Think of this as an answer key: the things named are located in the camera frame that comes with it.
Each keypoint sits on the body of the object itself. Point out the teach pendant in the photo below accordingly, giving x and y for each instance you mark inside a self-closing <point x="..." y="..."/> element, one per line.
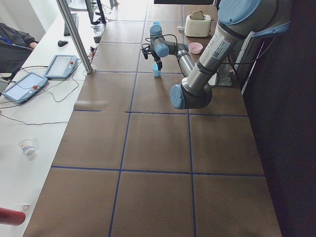
<point x="61" y="67"/>
<point x="25" y="88"/>

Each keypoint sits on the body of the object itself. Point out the white pedestal column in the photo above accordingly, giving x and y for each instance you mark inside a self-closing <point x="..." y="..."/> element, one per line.
<point x="223" y="74"/>

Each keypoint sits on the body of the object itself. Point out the near teach pendant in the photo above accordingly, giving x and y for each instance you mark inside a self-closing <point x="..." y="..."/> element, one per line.
<point x="25" y="88"/>

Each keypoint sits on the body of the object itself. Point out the seated person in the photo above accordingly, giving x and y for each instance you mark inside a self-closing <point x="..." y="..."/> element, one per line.
<point x="15" y="48"/>

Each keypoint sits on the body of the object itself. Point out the pink bowl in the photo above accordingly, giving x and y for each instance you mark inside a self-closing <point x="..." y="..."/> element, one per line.
<point x="195" y="47"/>

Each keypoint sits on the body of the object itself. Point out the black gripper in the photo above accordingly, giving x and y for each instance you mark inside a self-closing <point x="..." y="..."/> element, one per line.
<point x="156" y="59"/>

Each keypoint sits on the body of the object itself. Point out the black computer mouse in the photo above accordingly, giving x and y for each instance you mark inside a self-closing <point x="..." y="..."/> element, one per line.
<point x="62" y="43"/>

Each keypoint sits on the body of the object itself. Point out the far teach pendant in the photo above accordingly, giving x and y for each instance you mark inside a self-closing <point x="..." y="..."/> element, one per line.
<point x="61" y="67"/>

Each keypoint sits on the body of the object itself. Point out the paper cup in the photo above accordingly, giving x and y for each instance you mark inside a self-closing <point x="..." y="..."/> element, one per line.
<point x="27" y="147"/>

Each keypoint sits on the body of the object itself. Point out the aluminium frame post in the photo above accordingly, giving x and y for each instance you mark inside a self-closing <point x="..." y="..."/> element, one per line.
<point x="63" y="7"/>

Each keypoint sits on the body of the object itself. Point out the bread slice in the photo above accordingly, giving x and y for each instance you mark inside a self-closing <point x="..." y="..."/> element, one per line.
<point x="197" y="15"/>

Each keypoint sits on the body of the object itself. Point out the red cylinder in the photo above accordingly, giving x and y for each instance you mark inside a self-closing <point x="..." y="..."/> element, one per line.
<point x="11" y="217"/>

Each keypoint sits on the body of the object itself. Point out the black monitor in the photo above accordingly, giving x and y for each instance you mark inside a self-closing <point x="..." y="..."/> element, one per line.
<point x="92" y="6"/>

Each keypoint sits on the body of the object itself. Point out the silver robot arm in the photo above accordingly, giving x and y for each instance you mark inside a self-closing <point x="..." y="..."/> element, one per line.
<point x="236" y="19"/>

